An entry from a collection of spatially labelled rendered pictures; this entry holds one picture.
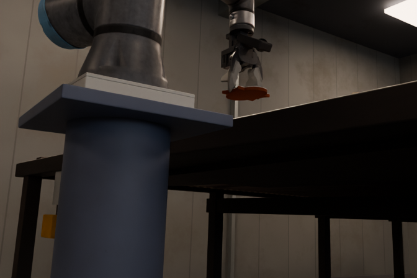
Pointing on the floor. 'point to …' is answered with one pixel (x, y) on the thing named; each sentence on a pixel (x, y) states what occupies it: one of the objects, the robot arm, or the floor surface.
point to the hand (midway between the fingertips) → (246, 92)
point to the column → (113, 177)
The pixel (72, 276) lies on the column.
